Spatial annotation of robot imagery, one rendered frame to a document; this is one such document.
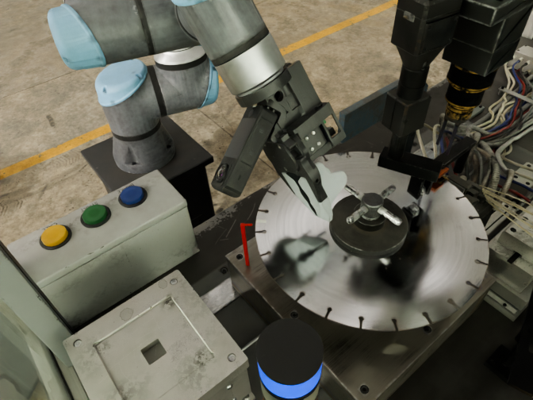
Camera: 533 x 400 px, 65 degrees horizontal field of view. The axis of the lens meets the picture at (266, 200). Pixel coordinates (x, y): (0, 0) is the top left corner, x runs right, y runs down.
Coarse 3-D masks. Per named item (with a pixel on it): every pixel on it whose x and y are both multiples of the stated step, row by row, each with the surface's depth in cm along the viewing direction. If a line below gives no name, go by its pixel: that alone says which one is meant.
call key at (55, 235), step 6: (48, 228) 70; (54, 228) 70; (60, 228) 70; (42, 234) 69; (48, 234) 69; (54, 234) 69; (60, 234) 69; (66, 234) 69; (42, 240) 68; (48, 240) 68; (54, 240) 68; (60, 240) 68
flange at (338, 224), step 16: (336, 208) 63; (352, 208) 63; (400, 208) 62; (336, 224) 61; (352, 224) 60; (368, 224) 59; (384, 224) 60; (352, 240) 59; (368, 240) 58; (384, 240) 58; (400, 240) 58
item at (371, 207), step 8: (352, 192) 60; (360, 192) 59; (384, 192) 59; (392, 192) 60; (368, 200) 58; (376, 200) 58; (360, 208) 58; (368, 208) 57; (376, 208) 57; (384, 208) 57; (352, 216) 56; (360, 216) 57; (368, 216) 58; (376, 216) 58; (384, 216) 57; (392, 216) 56; (400, 224) 56
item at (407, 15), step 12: (408, 12) 45; (396, 144) 58; (384, 156) 60; (396, 156) 59; (408, 156) 60; (420, 156) 60; (396, 168) 61; (408, 168) 59; (420, 168) 58; (432, 168) 58; (420, 180) 60; (432, 180) 59; (408, 192) 63; (420, 192) 61
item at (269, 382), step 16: (288, 320) 29; (272, 336) 29; (288, 336) 29; (304, 336) 29; (256, 352) 28; (272, 352) 28; (288, 352) 28; (304, 352) 28; (320, 352) 28; (272, 368) 27; (288, 368) 27; (304, 368) 27; (320, 368) 28; (272, 384) 28; (288, 384) 26; (304, 384) 27
